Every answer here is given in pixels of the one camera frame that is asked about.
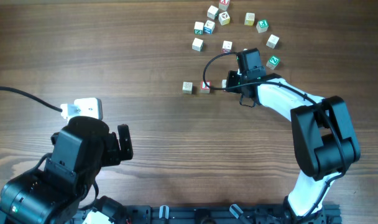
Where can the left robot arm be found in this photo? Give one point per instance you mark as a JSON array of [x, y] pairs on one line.
[[52, 190]]

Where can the wooden block yellow picture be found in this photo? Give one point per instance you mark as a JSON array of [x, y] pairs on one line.
[[224, 18]]

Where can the plain pale wooden block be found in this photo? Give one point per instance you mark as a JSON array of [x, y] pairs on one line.
[[272, 41]]

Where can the wooden block red letter I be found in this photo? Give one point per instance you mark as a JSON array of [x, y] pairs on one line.
[[205, 87]]

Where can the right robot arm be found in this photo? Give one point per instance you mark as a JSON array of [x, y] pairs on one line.
[[324, 140]]

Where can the wooden block green letter Z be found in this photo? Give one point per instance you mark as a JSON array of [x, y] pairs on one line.
[[273, 62]]

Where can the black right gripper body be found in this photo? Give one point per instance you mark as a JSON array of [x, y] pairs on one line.
[[243, 79]]

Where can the wooden block red letter X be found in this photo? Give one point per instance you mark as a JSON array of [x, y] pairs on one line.
[[224, 4]]

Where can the wooden block green Z side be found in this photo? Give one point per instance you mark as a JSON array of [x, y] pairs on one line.
[[198, 28]]

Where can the wooden block blue side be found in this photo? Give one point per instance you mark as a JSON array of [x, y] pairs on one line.
[[187, 88]]

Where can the wooden block red letter side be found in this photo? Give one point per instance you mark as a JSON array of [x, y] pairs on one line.
[[223, 83]]

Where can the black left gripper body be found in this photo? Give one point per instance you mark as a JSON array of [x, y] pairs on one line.
[[112, 155]]

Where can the wooden block red bottom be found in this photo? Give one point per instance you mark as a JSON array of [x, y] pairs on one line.
[[227, 46]]

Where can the wooden block blue picture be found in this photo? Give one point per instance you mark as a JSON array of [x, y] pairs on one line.
[[209, 27]]

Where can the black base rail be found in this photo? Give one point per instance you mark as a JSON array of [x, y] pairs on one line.
[[108, 210]]

